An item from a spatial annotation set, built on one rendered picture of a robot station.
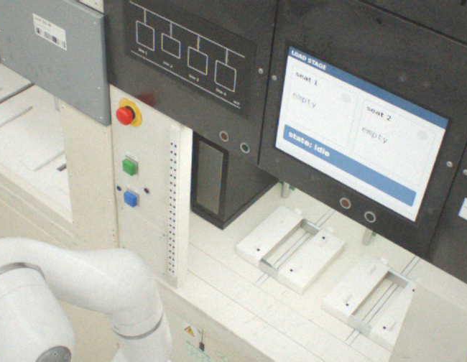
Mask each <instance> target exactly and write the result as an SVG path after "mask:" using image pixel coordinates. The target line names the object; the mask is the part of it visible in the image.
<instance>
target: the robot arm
mask: <svg viewBox="0 0 467 362"><path fill-rule="evenodd" d="M57 300H60V301H63V302H67V303H69V304H72V305H77V306H79V307H83V308H86V309H87V310H92V311H95V312H104V313H105V315H106V318H107V320H108V323H109V325H110V327H111V330H112V332H113V333H114V335H115V337H116V340H117V342H118V344H119V346H120V348H119V349H118V351H117V352H116V355H115V356H114V358H113V359H112V361H111V362H171V361H170V360H169V357H170V354H171V352H172V335H171V332H170V327H169V325H168V321H167V316H166V314H165V311H164V309H163V306H162V301H161V299H160V296H159V292H158V288H157V285H156V282H155V279H154V275H152V271H151V269H150V267H149V265H148V263H147V262H146V260H145V259H144V258H143V257H142V256H141V255H139V254H138V253H137V252H135V251H132V250H130V249H103V250H95V251H77V250H70V249H63V248H60V247H57V246H56V245H52V244H49V243H45V242H43V241H37V240H34V239H30V238H16V237H13V238H0V362H73V360H74V357H75V348H76V341H75V332H73V328H72V325H71V324H70V321H69V319H68V316H67V315H66V314H65V312H64V309H63V308H61V306H60V304H59V302H58V301H57Z"/></svg>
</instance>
